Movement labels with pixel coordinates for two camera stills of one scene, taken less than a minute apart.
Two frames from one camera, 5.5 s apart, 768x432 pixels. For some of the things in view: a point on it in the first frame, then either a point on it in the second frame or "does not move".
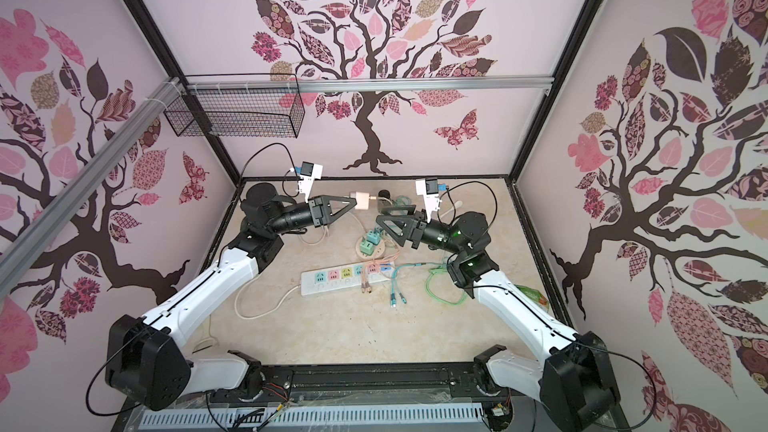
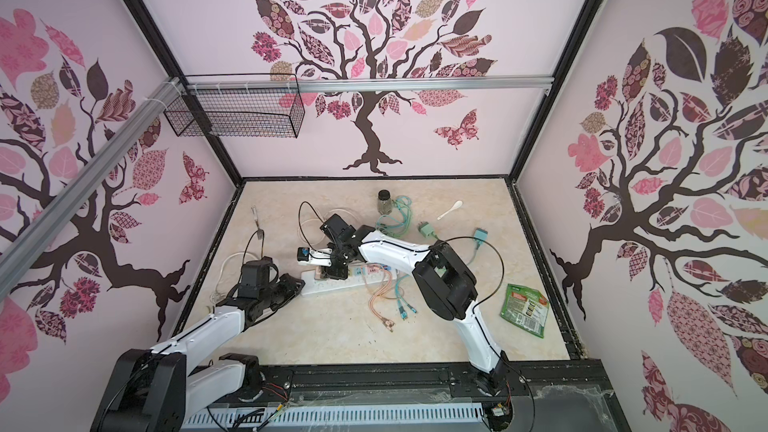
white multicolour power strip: (324, 280) does not move
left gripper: (322, 214) -> (288, 282)
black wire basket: (238, 105) does not move
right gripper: (418, 230) -> (332, 273)
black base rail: (356, 385) does not move
